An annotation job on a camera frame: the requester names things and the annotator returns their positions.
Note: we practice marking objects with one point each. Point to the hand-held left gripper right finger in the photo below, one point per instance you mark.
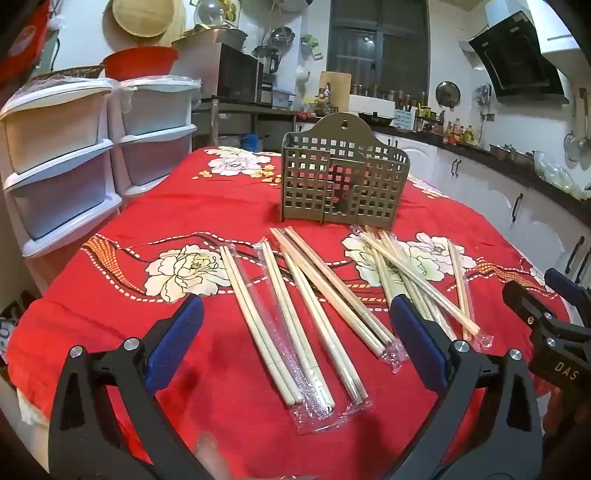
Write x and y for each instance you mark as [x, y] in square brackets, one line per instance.
[418, 337]

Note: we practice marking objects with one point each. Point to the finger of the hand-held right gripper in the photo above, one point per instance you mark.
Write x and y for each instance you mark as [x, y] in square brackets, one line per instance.
[561, 282]
[526, 307]

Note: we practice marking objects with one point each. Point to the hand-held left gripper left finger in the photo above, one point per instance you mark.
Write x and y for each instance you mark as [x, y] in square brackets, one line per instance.
[178, 337]

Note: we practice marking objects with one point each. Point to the bunch of chopsticks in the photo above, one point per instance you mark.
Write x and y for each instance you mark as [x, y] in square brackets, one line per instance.
[256, 323]

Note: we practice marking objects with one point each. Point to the hanging kitchen utensils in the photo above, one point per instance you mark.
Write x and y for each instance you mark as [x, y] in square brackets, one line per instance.
[572, 145]

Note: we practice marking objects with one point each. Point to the person's left hand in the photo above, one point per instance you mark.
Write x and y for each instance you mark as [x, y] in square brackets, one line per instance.
[207, 450]

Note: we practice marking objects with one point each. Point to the clear plastic bag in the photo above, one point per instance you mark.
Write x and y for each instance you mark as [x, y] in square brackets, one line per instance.
[556, 175]

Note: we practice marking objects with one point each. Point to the red floral tablecloth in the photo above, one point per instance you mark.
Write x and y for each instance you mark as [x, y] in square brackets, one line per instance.
[161, 221]

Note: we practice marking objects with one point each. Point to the group of metal pots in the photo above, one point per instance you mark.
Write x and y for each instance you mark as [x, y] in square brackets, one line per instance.
[510, 154]

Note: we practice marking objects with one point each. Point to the row of sauce bottles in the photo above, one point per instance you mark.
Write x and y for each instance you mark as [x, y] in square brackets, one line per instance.
[459, 134]

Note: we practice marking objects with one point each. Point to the blue packet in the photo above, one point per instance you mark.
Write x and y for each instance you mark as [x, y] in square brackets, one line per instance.
[251, 142]

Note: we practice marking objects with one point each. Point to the blue knife block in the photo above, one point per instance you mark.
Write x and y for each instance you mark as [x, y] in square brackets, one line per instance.
[405, 119]

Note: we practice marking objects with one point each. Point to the white plastic drawer tower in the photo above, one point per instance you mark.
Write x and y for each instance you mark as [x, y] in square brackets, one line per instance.
[152, 120]
[51, 134]

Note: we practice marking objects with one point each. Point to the round metal pan lid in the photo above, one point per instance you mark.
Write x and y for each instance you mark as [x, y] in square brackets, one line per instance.
[448, 94]

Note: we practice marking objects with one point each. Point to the black wok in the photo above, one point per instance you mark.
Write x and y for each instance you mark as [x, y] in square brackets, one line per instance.
[376, 119]

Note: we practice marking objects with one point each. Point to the black range hood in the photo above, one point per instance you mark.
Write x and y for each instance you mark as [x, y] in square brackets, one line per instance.
[517, 60]

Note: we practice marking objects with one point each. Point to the metal shelf rack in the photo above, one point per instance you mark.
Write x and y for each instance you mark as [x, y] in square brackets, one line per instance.
[240, 113]

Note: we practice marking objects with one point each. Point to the rectangular wooden cutting board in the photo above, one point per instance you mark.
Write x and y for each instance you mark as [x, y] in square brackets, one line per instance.
[337, 90]

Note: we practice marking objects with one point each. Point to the silver microwave oven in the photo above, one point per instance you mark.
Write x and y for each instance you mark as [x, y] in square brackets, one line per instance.
[235, 74]

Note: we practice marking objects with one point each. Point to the red plastic basin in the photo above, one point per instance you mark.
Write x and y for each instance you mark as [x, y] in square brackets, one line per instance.
[138, 62]

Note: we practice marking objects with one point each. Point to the white kettle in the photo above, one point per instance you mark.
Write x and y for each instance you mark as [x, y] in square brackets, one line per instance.
[302, 76]

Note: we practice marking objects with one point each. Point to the woven wicker basket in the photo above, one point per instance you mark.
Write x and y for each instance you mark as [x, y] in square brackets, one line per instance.
[69, 73]

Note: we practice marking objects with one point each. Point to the black blender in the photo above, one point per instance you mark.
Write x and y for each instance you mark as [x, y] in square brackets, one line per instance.
[268, 60]

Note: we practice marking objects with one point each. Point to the dark framed window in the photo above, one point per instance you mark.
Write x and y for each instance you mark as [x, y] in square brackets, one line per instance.
[378, 46]

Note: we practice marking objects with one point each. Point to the metal baking tray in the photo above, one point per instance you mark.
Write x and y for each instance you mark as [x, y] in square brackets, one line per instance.
[217, 37]

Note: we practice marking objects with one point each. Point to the hanging metal colander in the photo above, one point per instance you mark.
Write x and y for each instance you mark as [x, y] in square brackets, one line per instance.
[281, 34]

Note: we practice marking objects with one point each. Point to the round bamboo tray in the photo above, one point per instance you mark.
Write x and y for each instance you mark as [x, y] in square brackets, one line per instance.
[141, 16]

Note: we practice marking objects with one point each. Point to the glass dome lid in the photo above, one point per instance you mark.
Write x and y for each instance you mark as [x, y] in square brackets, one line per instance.
[210, 11]

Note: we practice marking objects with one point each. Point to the red plastic bag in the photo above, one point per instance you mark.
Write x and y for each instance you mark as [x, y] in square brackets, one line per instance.
[21, 46]

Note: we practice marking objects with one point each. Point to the white wall cabinet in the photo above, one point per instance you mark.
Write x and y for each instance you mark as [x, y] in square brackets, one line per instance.
[561, 32]

